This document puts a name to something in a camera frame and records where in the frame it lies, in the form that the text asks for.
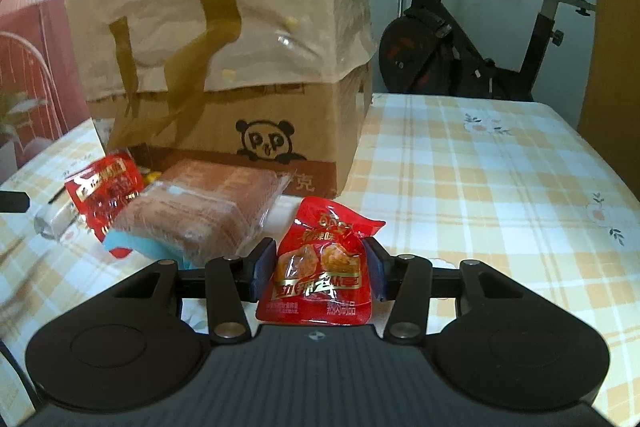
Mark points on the small yellow packet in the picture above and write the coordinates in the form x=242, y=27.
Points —
x=150, y=178

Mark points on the red snack packet gold lettering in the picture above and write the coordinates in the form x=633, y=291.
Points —
x=320, y=267

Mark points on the red snack packet white lettering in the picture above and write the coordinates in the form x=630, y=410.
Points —
x=102, y=192

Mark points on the yellow checkered tablecloth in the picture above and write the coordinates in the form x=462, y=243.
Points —
x=475, y=182

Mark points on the cardboard box with plastic liner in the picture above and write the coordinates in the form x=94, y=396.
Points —
x=200, y=132

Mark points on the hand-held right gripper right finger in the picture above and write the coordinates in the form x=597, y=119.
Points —
x=375, y=269

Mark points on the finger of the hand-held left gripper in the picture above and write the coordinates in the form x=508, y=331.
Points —
x=12, y=202

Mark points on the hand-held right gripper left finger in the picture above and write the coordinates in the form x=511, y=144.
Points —
x=264, y=269

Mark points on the wooden door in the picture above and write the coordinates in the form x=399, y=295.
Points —
x=610, y=82

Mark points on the light blue packet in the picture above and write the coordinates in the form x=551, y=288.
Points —
x=130, y=244

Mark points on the white clear-wrapped snack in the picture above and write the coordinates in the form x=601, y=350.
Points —
x=57, y=219

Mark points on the clear-wrapped brown cake packet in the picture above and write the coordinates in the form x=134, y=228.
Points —
x=225, y=177
x=190, y=222

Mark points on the black exercise bike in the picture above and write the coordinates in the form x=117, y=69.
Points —
x=415, y=47

